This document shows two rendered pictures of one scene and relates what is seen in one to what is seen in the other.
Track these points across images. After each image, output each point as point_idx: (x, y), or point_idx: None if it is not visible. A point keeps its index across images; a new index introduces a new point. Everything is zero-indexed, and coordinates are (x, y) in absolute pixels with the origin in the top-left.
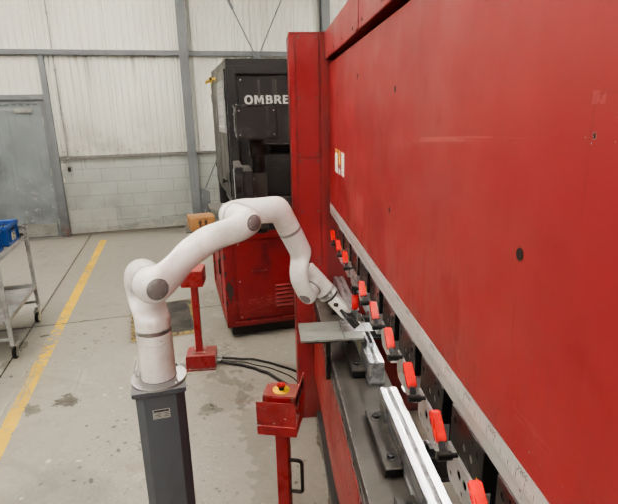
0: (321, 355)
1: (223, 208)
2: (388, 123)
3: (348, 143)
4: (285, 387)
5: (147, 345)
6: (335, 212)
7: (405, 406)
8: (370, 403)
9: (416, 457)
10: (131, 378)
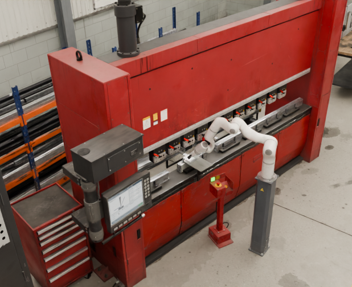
0: (171, 203)
1: (237, 126)
2: (226, 69)
3: (176, 99)
4: (216, 184)
5: None
6: (144, 150)
7: (221, 139)
8: (215, 155)
9: (237, 132)
10: (275, 179)
